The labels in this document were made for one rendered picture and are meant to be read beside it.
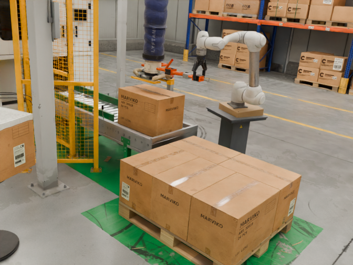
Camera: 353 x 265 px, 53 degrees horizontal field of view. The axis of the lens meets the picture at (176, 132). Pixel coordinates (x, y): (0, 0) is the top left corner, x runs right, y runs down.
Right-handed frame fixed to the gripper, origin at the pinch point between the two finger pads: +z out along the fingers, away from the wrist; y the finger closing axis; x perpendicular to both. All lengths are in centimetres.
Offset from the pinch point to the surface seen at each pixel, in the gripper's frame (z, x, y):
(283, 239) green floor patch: 121, 109, 0
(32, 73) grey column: 5, -99, 112
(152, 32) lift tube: -35, -54, 10
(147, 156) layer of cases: 66, -3, 59
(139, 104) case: 36, -55, 22
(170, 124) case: 54, -29, 2
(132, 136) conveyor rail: 67, -49, 36
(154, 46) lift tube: -22, -53, 8
